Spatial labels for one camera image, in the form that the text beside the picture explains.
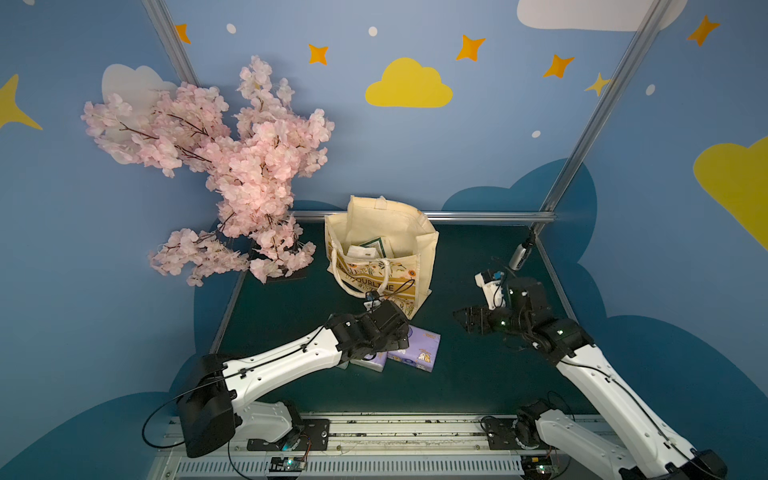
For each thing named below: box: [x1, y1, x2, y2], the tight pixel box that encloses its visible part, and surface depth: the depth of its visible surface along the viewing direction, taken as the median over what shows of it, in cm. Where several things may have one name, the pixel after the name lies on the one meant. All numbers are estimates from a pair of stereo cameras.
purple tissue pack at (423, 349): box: [387, 324, 442, 373], surface depth 86 cm
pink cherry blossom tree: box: [81, 57, 335, 285], surface depth 70 cm
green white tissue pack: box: [359, 237, 387, 259], surface depth 100 cm
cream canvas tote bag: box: [324, 195, 439, 320], surface depth 94 cm
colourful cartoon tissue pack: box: [346, 245, 378, 259], surface depth 87 cm
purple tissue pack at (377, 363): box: [349, 351, 387, 372], surface depth 84 cm
